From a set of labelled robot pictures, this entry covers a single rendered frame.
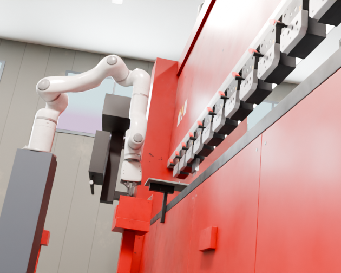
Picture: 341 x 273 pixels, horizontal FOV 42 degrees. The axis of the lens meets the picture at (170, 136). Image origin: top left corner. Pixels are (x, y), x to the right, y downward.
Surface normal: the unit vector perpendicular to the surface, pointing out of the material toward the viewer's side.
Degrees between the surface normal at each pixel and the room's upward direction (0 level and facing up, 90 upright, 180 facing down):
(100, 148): 90
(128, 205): 90
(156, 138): 90
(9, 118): 90
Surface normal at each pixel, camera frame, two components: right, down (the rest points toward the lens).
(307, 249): -0.97, -0.18
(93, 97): 0.10, -0.33
